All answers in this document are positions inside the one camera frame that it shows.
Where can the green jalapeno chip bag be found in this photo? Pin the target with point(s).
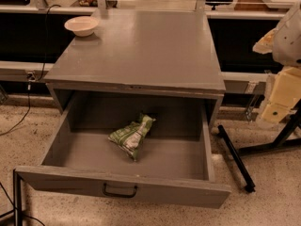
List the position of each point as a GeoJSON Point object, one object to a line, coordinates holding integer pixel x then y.
{"type": "Point", "coordinates": [130, 137]}

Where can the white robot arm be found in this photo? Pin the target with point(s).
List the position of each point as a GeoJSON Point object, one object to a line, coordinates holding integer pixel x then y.
{"type": "Point", "coordinates": [283, 90]}

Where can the grey cabinet counter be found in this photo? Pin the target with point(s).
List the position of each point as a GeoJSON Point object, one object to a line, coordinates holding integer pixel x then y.
{"type": "Point", "coordinates": [145, 52]}

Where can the grey open drawer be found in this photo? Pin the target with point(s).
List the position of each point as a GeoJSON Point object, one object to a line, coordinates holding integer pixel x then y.
{"type": "Point", "coordinates": [173, 165]}

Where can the white paper bowl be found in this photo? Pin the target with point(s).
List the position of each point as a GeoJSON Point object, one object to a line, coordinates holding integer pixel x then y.
{"type": "Point", "coordinates": [82, 26]}

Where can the wooden box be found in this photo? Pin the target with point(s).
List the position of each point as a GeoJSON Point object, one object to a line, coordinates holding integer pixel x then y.
{"type": "Point", "coordinates": [250, 5]}

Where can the black metal stand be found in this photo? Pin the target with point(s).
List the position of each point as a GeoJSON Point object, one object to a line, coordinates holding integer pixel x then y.
{"type": "Point", "coordinates": [16, 212]}

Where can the black drawer handle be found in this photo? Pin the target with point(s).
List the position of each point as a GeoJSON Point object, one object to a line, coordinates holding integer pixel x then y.
{"type": "Point", "coordinates": [119, 192]}

